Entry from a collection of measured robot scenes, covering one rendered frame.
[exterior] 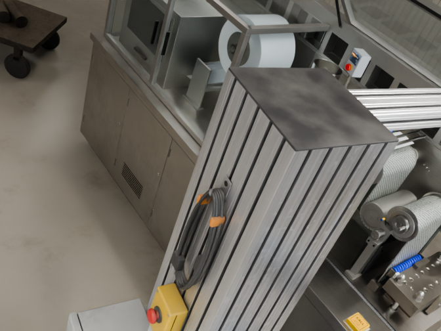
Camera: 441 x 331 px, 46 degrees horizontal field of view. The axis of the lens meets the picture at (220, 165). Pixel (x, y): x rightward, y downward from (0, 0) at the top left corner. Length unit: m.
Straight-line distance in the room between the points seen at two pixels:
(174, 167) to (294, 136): 2.04
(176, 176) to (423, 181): 1.27
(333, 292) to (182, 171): 1.06
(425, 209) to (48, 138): 2.70
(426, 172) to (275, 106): 1.64
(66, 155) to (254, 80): 2.96
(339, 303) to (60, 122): 2.65
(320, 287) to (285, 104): 1.43
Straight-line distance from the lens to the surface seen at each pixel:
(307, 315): 2.37
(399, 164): 2.32
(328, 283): 2.32
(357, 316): 2.24
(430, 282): 2.43
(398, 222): 2.22
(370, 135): 0.98
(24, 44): 4.39
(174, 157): 2.85
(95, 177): 3.71
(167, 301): 1.27
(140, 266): 3.23
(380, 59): 2.57
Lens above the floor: 2.48
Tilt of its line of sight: 37 degrees down
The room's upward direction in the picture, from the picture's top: 21 degrees clockwise
